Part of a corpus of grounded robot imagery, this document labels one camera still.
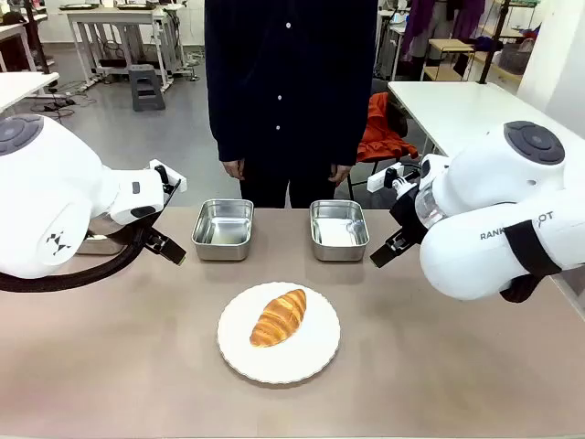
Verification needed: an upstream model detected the grey step stool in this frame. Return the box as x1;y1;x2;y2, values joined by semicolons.
127;63;167;112

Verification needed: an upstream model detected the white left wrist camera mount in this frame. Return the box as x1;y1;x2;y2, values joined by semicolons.
148;158;187;208

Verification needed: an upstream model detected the golden brown croissant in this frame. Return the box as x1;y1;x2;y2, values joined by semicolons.
249;287;308;348

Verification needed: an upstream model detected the wooden shelf rack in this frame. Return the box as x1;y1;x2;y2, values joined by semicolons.
422;38;525;84

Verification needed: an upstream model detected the white metal workbench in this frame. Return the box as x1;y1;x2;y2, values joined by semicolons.
58;3;186;88

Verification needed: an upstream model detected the person's right hand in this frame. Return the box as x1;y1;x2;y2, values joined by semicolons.
221;157;249;180

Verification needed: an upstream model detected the small white table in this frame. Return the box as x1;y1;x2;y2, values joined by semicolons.
0;71;61;113

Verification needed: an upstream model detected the black corrugated cable hose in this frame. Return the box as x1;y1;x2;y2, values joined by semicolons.
0;223;154;294

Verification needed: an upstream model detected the purple hanging garment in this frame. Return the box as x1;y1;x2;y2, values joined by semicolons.
401;0;487;59

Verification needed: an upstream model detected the black strap on arm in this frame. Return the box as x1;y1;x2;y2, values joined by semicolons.
502;219;565;277

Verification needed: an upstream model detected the person in dark shirt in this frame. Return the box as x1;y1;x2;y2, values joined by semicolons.
204;0;379;210

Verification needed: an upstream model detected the orange cloth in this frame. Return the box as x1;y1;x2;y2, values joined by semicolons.
356;91;420;164

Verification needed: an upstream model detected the black floor cable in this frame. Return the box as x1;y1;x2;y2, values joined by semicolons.
29;80;92;121

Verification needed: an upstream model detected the grey storage basket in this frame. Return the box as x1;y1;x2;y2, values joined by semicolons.
497;43;534;76

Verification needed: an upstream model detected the black pole with clamp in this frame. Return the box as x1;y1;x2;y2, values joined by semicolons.
476;0;511;86

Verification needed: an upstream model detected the black chair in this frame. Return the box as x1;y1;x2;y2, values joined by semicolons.
346;77;420;202

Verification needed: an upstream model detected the large white table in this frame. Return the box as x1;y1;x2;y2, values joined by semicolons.
387;80;585;159

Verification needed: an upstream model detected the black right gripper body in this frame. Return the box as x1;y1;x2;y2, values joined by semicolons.
388;185;429;247

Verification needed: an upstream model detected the thin black pole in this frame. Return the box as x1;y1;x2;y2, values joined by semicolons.
22;0;52;75

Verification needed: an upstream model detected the person's left hand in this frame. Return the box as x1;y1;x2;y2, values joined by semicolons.
329;161;354;185

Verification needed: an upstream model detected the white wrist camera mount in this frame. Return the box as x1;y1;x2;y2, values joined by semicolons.
148;158;187;208
367;163;422;193

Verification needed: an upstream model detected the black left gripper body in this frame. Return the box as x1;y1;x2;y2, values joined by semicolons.
133;218;163;251

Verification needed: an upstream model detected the steel rectangular container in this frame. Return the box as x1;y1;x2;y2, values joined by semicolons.
308;198;370;262
190;198;255;262
75;231;130;256

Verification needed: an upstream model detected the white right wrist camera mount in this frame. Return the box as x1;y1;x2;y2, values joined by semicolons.
367;163;422;193

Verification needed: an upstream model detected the white scalloped plate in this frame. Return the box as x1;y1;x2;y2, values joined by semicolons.
217;281;342;385

